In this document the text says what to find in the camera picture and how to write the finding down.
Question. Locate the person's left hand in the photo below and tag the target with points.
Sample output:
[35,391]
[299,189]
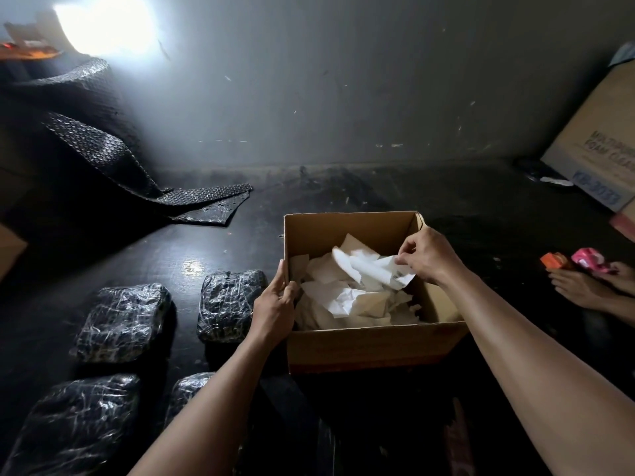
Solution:
[272,312]

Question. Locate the person's right hand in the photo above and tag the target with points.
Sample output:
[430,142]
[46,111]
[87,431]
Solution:
[434,255]

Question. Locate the person's left thumb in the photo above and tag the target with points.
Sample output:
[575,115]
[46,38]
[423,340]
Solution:
[293,293]

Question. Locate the person's right thumb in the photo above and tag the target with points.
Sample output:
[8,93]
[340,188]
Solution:
[408,262]

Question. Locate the white paper sheet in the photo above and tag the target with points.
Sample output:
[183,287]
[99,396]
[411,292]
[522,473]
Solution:
[377,270]

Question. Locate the brown cardboard box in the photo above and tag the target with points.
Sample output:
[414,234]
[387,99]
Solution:
[377,342]

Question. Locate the person's right forearm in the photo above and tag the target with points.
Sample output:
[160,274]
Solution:
[540,376]

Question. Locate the person's left forearm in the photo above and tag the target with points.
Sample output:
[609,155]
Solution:
[198,416]

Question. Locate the pile of crumpled white paper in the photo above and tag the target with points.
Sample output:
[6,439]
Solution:
[347,304]

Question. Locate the black plastic-wrapped bundle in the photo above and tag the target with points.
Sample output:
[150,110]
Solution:
[124,322]
[74,426]
[230,304]
[186,394]

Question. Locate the orange small packet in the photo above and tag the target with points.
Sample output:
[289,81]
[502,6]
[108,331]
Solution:
[554,261]

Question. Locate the pink small packet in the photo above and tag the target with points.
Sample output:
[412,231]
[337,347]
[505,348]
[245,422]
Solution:
[590,258]

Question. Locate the pink box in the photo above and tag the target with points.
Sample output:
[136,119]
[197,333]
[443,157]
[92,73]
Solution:
[624,225]

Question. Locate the large printed cardboard carton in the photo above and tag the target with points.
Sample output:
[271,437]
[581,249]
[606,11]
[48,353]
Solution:
[600,143]

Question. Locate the black bubble wrap roll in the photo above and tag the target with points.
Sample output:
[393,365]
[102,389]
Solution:
[99,143]

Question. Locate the flat brown cardboard piece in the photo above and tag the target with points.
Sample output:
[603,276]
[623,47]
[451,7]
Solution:
[9,250]

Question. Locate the cardboard piece with orange items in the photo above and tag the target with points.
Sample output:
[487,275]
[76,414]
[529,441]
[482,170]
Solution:
[27,44]

